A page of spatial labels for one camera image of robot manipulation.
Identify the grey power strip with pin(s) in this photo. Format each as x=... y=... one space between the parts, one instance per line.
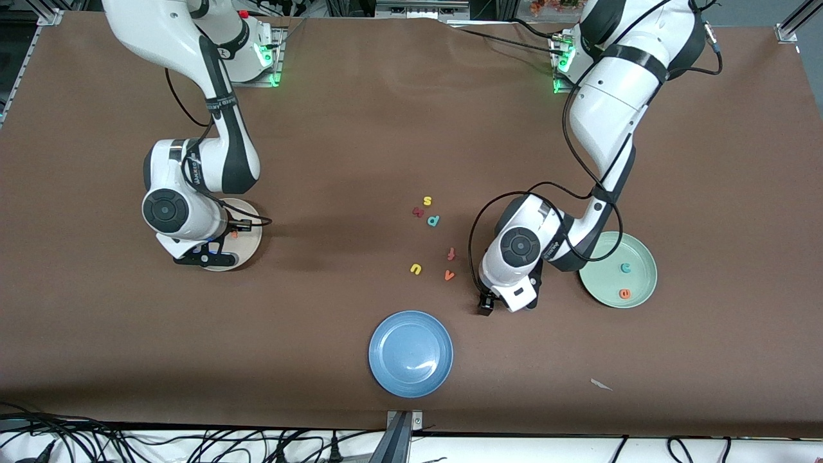
x=421 y=9

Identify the aluminium frame rail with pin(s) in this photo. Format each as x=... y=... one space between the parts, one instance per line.
x=781 y=33
x=50 y=17

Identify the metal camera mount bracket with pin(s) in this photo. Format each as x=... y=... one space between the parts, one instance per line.
x=404 y=437

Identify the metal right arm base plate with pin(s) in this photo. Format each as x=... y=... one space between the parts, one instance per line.
x=277 y=64

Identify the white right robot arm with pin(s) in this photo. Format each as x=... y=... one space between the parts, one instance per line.
x=154 y=32

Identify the beige brown plate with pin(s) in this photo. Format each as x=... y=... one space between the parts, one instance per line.
x=251 y=247

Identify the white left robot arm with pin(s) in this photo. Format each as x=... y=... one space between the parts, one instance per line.
x=611 y=103

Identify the brown paper table cover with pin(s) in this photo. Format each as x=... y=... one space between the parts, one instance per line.
x=411 y=128

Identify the black power plug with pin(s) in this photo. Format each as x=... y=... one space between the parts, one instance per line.
x=335 y=450
x=281 y=453

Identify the orange artificial leaves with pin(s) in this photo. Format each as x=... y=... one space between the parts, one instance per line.
x=553 y=5

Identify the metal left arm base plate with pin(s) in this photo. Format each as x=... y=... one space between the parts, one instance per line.
x=560 y=90

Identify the pale green plate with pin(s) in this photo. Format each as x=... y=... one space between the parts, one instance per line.
x=643 y=276

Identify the white paper scrap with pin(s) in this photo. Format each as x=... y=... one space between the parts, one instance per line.
x=599 y=384

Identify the blue plate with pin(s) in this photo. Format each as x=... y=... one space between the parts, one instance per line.
x=410 y=354

